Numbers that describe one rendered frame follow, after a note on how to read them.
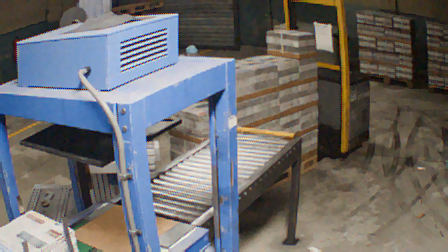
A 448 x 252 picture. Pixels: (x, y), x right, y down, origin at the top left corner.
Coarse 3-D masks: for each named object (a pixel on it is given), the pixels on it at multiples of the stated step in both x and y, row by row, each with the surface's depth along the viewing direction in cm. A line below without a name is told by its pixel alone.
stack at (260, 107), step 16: (272, 96) 454; (288, 96) 470; (192, 112) 407; (240, 112) 431; (256, 112) 444; (272, 112) 458; (176, 128) 423; (192, 128) 410; (208, 128) 409; (256, 128) 446; (272, 128) 460; (288, 128) 476; (176, 144) 429; (192, 144) 415; (288, 176) 493
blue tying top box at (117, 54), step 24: (120, 24) 183; (144, 24) 182; (168, 24) 196; (24, 48) 187; (48, 48) 180; (72, 48) 173; (96, 48) 167; (120, 48) 172; (144, 48) 186; (168, 48) 199; (24, 72) 191; (48, 72) 183; (72, 72) 176; (96, 72) 170; (120, 72) 174; (144, 72) 187
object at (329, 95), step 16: (320, 80) 544; (336, 80) 528; (352, 80) 524; (368, 80) 550; (320, 96) 549; (336, 96) 533; (352, 96) 524; (368, 96) 553; (320, 112) 554; (336, 112) 538; (352, 112) 529; (368, 112) 559; (352, 128) 535; (368, 128) 566; (352, 144) 540
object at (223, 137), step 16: (224, 96) 207; (208, 112) 212; (224, 112) 209; (224, 128) 211; (224, 144) 213; (224, 160) 215; (224, 176) 217; (224, 192) 219; (224, 208) 221; (224, 224) 224; (224, 240) 226
